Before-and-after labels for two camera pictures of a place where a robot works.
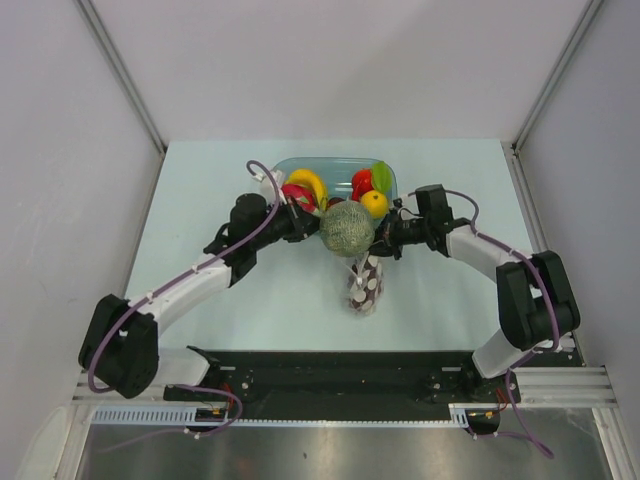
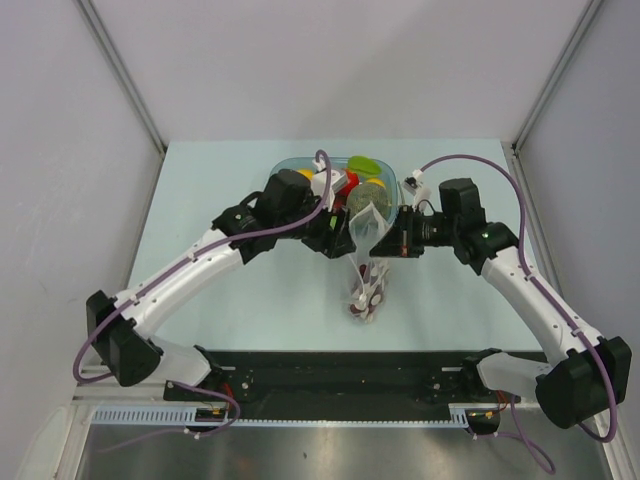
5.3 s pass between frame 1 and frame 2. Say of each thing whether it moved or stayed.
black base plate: stayed
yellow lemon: moved
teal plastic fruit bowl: stayed
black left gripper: moved
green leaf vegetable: moved
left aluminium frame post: stayed
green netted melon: moved
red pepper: moved
